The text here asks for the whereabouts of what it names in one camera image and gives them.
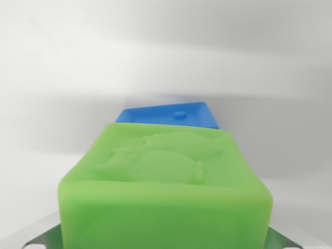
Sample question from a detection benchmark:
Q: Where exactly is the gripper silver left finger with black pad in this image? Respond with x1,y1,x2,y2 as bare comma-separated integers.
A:
0,209,62,249

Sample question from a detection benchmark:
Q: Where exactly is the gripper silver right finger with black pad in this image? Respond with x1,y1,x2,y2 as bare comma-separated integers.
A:
268,214,332,249

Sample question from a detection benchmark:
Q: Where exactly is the green embossed cube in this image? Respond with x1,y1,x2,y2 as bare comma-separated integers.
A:
57,122,274,249

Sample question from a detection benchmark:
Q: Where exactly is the blue embossed cube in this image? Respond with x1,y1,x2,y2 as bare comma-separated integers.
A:
115,101,221,130

